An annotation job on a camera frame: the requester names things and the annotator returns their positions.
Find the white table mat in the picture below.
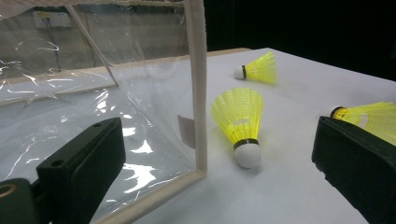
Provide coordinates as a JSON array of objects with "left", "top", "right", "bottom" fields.
[{"left": 0, "top": 47, "right": 396, "bottom": 224}]

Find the black socket cable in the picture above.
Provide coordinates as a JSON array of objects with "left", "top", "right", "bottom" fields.
[{"left": 46, "top": 18, "right": 63, "bottom": 71}]

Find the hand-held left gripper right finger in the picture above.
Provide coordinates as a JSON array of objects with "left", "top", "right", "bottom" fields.
[{"left": 311, "top": 115, "right": 396, "bottom": 224}]

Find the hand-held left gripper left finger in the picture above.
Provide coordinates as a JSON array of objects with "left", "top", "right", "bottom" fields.
[{"left": 35, "top": 117, "right": 127, "bottom": 224}]

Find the yellow shuttlecock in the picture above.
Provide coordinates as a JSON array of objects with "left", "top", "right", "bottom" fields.
[
  {"left": 210, "top": 87, "right": 265, "bottom": 170},
  {"left": 233, "top": 50, "right": 278, "bottom": 86},
  {"left": 330, "top": 101, "right": 396, "bottom": 147}
]

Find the white wall socket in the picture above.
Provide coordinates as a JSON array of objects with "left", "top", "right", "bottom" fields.
[{"left": 32, "top": 10, "right": 72, "bottom": 30}]

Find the black curtain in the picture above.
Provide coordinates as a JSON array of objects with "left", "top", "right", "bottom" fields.
[{"left": 204, "top": 0, "right": 396, "bottom": 82}]

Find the clear plastic bag beige trim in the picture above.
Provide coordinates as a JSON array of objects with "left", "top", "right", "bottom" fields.
[{"left": 0, "top": 0, "right": 209, "bottom": 224}]

